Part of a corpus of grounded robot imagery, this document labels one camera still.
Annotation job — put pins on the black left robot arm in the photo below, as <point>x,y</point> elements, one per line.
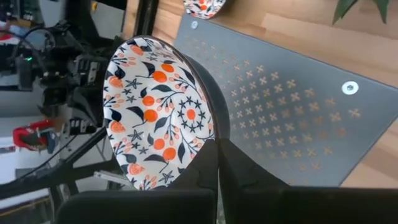
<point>56,49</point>

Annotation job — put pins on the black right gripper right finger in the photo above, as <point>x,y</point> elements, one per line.
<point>264,205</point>

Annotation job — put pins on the grey perforated metal shelf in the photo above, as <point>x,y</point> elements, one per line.
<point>311,109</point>

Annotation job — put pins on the floral patterned ceramic bowl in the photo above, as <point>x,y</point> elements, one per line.
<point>155,109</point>
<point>203,7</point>

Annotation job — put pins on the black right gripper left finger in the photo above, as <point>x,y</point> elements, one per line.
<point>174,205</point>

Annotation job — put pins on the small potted green plant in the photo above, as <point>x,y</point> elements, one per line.
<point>342,7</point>

